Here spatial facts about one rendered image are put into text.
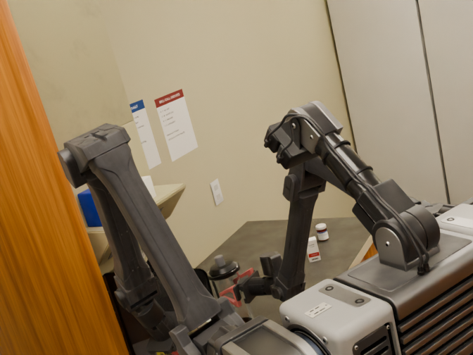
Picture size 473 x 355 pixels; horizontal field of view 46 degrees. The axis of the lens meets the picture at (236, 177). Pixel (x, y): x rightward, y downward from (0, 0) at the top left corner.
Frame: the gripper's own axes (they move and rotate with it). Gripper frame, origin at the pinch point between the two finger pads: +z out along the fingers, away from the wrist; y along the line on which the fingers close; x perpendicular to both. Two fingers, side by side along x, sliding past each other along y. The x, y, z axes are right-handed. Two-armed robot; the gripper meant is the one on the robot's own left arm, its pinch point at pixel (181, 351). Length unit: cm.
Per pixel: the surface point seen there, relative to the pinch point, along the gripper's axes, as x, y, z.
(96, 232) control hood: -16.1, -16.3, -26.7
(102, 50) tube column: -19, -59, -52
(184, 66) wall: -51, -143, 4
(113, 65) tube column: -19, -59, -47
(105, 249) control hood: -15.1, -14.1, -22.5
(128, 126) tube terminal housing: -19, -51, -32
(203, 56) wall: -49, -159, 10
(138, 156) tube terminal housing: -19, -47, -24
